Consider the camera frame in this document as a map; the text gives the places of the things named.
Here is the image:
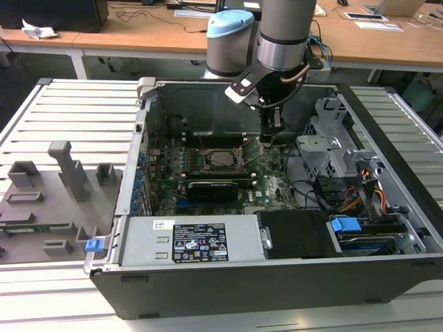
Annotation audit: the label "silver metal drive cage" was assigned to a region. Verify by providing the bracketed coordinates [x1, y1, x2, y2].
[296, 96, 382, 181]

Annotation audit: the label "CPU socket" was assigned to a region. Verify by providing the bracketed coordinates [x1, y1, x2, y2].
[201, 147, 249, 175]

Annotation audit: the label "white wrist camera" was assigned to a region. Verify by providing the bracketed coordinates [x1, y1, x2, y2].
[224, 67, 268, 111]

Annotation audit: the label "hard disk in blue carrier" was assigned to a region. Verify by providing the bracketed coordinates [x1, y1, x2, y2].
[329, 215, 410, 257]

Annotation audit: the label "blue case latch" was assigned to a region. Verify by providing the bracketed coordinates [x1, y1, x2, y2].
[84, 238, 105, 254]

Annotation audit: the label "metal socket cover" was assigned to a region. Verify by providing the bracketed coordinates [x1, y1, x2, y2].
[236, 136, 267, 167]

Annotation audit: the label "black computer box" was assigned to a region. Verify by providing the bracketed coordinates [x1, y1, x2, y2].
[0, 0, 110, 34]

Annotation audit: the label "teal bin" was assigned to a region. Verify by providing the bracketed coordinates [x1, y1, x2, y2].
[403, 76, 437, 112]

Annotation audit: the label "green motherboard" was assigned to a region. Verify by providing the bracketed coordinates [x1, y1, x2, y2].
[147, 136, 300, 215]

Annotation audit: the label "green RAM stick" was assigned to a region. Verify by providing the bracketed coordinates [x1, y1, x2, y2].
[0, 223, 73, 232]

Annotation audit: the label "grey parts rack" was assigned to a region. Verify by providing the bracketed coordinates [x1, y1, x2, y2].
[0, 140, 124, 266]

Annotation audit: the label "white paper sheet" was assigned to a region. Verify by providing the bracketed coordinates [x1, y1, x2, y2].
[174, 9, 222, 19]
[353, 20, 404, 33]

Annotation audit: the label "crumpled white paper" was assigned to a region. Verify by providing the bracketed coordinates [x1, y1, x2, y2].
[21, 18, 60, 40]

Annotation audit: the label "black desk cable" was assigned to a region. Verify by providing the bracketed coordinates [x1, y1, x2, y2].
[116, 9, 208, 35]

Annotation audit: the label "black RAM slot bank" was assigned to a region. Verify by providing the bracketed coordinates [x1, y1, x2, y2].
[182, 130, 247, 149]
[186, 171, 256, 188]

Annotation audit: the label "coloured wire bundle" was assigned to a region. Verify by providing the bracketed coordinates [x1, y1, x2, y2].
[341, 167, 388, 216]

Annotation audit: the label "silver CPU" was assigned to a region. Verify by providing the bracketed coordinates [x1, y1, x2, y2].
[210, 151, 234, 167]

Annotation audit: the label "black plastic shroud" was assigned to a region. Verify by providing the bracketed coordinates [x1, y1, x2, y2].
[257, 210, 344, 261]

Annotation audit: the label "black open PC case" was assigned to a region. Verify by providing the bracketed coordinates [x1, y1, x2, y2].
[84, 76, 443, 320]

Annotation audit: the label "silver tablet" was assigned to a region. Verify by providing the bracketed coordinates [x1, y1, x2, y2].
[344, 12, 387, 21]

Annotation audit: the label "blue cables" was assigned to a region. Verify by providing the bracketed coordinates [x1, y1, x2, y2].
[309, 34, 334, 69]

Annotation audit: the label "grey case handle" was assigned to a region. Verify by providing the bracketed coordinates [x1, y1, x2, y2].
[136, 76, 157, 102]

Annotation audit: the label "black internal cables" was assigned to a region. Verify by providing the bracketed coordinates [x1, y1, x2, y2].
[286, 144, 334, 212]

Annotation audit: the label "silver laptop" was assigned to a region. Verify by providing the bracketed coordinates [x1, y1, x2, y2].
[361, 0, 427, 17]

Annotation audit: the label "silver power supply unit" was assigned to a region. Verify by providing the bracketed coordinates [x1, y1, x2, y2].
[119, 214, 274, 267]

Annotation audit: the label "black label sticker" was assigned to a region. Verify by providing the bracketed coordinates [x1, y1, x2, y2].
[172, 223, 229, 263]

